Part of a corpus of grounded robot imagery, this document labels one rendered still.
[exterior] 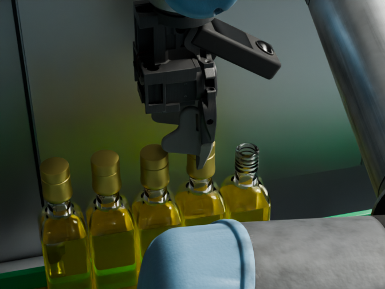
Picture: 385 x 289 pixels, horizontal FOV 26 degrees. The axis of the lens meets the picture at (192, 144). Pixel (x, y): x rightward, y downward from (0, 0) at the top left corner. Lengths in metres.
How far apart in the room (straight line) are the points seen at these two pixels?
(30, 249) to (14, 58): 0.33
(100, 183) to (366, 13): 0.45
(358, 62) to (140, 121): 0.54
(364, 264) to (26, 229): 0.86
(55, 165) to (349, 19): 0.45
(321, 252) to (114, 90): 0.68
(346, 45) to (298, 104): 0.54
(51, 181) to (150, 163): 0.12
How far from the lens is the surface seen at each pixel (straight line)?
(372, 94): 0.59
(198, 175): 1.01
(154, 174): 0.98
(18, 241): 1.25
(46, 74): 1.05
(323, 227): 0.45
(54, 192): 0.98
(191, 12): 0.72
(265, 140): 1.18
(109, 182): 0.98
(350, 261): 0.43
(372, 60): 0.61
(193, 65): 0.90
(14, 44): 1.06
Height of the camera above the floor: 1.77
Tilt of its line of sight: 37 degrees down
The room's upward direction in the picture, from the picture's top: straight up
